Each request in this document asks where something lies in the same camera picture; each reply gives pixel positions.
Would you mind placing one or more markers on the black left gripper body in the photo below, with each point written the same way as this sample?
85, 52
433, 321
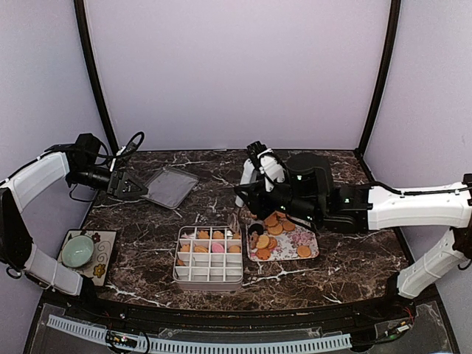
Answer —
83, 178

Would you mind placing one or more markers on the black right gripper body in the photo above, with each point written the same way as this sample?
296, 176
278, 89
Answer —
263, 209

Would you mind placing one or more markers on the silver metal tongs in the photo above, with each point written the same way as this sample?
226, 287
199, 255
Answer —
248, 177

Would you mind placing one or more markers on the orange cookie column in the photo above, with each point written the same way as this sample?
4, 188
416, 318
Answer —
234, 249

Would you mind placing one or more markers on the pink round cookie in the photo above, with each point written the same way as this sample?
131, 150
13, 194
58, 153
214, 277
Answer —
217, 248

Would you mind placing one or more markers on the silver divided cookie tin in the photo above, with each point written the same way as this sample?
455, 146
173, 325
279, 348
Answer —
208, 271

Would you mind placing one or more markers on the tan biscuit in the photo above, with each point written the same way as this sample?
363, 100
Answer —
200, 249

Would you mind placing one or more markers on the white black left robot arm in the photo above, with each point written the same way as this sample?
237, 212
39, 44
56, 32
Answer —
31, 206

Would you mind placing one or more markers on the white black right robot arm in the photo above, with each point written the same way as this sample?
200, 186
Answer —
303, 189

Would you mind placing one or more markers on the black chocolate sandwich cookie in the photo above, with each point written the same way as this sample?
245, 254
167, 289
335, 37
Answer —
256, 228

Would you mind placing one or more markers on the floral cookie tray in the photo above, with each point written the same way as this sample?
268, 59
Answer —
286, 246

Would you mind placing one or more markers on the orange chip cookie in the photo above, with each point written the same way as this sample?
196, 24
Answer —
263, 254

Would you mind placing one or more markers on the silver tin lid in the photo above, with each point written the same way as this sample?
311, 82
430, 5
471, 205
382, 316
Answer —
168, 187

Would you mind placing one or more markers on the floral square coaster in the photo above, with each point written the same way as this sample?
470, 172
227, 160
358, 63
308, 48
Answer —
97, 267

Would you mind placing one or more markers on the round orange cookie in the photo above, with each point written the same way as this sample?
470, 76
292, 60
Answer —
304, 251

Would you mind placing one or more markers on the green ceramic cup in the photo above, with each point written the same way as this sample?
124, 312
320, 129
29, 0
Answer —
77, 251

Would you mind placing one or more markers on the white slotted cable duct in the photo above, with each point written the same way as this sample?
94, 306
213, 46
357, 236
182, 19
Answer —
123, 342

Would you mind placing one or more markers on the left black frame post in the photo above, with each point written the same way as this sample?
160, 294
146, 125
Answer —
91, 67

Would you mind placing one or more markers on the black frame post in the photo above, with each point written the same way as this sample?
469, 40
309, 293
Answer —
380, 83
91, 67

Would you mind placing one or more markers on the right black frame post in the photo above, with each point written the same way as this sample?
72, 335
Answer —
380, 83

